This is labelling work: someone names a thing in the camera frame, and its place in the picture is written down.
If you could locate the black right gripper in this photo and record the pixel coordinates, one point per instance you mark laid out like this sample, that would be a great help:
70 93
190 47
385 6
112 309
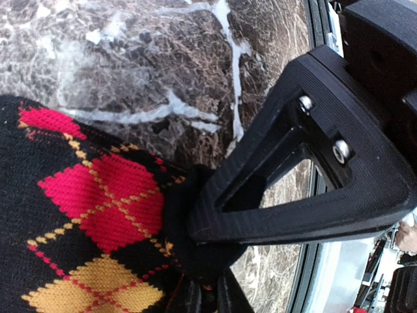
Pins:
379 43

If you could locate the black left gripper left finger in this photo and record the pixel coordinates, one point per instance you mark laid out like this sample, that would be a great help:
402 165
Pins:
186 297

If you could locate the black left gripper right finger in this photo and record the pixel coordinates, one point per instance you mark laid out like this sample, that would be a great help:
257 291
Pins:
231 298

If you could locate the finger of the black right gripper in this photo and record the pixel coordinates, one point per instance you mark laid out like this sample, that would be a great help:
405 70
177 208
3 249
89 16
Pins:
268 150

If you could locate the black red yellow argyle sock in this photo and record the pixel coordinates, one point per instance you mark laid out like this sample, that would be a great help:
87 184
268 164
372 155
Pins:
90 223

